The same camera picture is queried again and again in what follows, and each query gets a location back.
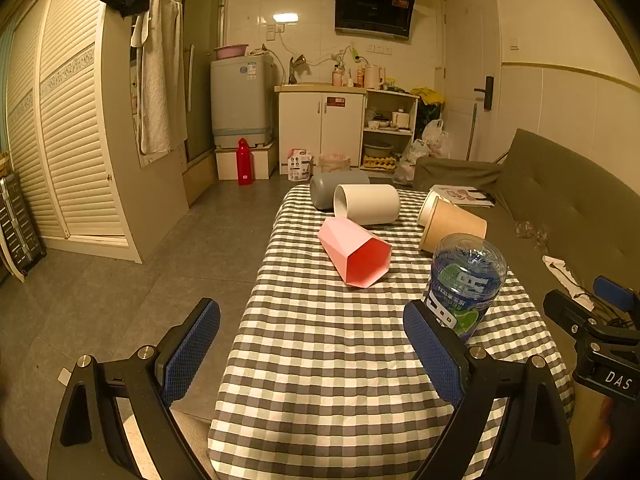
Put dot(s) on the red bottle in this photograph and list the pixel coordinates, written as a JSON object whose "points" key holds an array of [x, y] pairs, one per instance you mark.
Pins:
{"points": [[244, 162]]}

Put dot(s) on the olive green sofa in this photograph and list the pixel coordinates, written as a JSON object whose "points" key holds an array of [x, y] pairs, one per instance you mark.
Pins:
{"points": [[555, 200]]}

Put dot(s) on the broom stick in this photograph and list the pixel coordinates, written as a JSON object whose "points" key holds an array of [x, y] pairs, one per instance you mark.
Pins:
{"points": [[472, 130]]}

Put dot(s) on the metal faucet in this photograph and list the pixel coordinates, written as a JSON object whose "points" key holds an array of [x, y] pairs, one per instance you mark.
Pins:
{"points": [[296, 65]]}

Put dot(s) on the metal pot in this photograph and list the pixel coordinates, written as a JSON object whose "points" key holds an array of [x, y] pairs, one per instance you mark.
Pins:
{"points": [[378, 150]]}

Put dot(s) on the clear plastic water bottle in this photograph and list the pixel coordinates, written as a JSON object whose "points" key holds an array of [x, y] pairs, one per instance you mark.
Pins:
{"points": [[465, 285]]}

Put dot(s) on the white open shelf unit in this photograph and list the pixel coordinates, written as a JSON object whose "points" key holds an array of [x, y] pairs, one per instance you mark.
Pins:
{"points": [[390, 120]]}

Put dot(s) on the pink plastic basin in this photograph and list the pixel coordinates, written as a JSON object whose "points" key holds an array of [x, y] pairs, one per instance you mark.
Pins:
{"points": [[231, 51]]}

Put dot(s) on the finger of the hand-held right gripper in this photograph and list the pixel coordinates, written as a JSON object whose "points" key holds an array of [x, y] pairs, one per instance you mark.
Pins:
{"points": [[565, 310], [617, 292]]}

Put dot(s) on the white printed packet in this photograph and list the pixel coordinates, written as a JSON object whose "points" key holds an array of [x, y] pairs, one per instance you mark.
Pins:
{"points": [[300, 165]]}

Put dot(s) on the white sink cabinet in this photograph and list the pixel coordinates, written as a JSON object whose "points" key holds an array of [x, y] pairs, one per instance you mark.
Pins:
{"points": [[320, 125]]}

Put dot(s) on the white plastic bag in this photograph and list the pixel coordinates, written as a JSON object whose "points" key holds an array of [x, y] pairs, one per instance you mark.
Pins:
{"points": [[407, 160], [436, 137]]}

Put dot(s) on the white washing machine stand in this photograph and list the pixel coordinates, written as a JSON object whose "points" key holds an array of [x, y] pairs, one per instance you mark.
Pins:
{"points": [[262, 160]]}

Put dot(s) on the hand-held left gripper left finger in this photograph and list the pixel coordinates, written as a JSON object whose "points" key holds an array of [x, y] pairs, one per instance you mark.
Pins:
{"points": [[195, 350]]}

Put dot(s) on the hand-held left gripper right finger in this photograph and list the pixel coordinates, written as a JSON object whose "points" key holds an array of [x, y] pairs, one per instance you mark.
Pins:
{"points": [[434, 355]]}

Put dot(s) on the white door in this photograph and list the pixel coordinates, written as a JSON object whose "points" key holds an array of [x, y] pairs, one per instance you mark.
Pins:
{"points": [[470, 50]]}

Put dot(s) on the yellow and black bag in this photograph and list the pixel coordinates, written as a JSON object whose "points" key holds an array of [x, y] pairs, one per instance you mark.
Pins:
{"points": [[427, 96]]}

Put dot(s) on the white plastic cup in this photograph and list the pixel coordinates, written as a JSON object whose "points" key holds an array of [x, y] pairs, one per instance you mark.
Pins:
{"points": [[367, 203]]}

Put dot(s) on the clear plastic wrapper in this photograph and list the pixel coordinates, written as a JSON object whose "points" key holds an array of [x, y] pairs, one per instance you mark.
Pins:
{"points": [[532, 232]]}

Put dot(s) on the white crumpled cloth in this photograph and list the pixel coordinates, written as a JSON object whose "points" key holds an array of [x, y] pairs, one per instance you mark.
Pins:
{"points": [[565, 272]]}

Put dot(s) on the glass shower door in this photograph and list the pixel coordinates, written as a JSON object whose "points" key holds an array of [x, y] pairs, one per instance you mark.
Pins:
{"points": [[200, 60]]}

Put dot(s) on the white louvered wardrobe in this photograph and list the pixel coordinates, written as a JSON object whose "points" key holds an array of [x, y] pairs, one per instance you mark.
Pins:
{"points": [[70, 125]]}

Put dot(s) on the pink faceted cup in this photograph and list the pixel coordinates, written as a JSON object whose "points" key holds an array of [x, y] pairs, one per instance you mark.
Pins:
{"points": [[357, 255]]}

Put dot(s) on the egg tray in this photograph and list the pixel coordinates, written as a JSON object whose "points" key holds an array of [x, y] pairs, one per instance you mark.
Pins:
{"points": [[379, 162]]}

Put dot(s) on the grey washing machine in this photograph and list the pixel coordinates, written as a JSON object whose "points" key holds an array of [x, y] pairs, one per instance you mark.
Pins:
{"points": [[241, 100]]}

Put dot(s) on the white electric kettle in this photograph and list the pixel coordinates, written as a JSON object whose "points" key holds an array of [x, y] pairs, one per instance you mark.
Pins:
{"points": [[374, 77]]}

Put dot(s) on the white hanging towel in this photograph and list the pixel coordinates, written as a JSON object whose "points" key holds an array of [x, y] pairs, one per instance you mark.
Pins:
{"points": [[160, 75]]}

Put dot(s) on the open magazine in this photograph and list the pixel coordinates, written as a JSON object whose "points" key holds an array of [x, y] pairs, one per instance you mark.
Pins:
{"points": [[465, 195]]}

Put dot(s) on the black range hood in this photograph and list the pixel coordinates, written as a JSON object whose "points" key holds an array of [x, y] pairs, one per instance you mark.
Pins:
{"points": [[375, 7]]}

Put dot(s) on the brown paper cup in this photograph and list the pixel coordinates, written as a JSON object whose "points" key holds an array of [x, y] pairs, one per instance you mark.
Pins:
{"points": [[457, 227], [426, 207]]}

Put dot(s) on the grey plastic cup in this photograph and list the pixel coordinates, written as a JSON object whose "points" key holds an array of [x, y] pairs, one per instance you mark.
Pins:
{"points": [[330, 187]]}

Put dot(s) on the person's right hand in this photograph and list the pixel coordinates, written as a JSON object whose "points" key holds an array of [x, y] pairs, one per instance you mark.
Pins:
{"points": [[601, 427]]}

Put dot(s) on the silver ribbed suitcase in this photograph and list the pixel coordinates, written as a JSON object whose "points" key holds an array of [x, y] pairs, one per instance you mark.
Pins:
{"points": [[17, 230]]}

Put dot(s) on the grey checkered tablecloth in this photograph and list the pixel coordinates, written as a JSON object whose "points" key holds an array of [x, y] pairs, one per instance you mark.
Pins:
{"points": [[325, 370]]}

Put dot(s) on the wall light switch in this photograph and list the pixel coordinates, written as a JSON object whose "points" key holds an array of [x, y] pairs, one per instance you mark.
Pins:
{"points": [[515, 44]]}

